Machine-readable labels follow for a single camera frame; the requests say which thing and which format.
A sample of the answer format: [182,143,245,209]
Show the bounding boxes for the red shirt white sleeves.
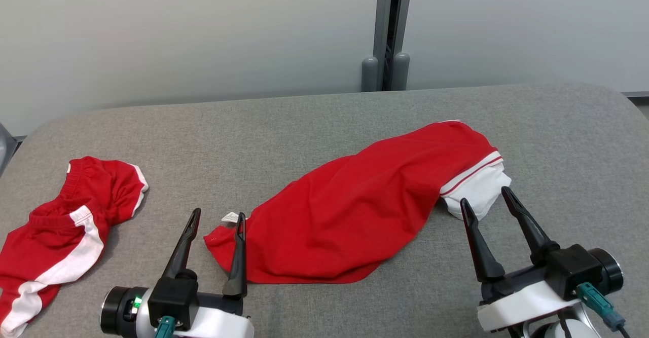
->
[204,120,512,284]

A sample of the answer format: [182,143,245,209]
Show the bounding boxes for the red shorts white stripe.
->
[0,156,149,338]

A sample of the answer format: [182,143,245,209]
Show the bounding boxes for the left arm black teal-plug cable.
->
[155,316,176,338]

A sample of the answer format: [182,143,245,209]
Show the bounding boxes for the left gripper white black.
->
[100,208,255,338]

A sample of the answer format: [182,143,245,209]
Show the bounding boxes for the grey double partition post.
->
[372,0,414,91]

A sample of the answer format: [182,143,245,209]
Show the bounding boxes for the right arm black teal-plug cable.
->
[577,282,632,338]

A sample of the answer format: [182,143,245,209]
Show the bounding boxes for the grey cylindrical post foot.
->
[361,57,380,92]
[390,52,410,91]

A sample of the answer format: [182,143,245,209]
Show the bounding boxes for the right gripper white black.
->
[459,186,623,333]

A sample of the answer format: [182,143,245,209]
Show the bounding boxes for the arm black teal-plug cable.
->
[155,316,176,338]
[577,282,632,338]

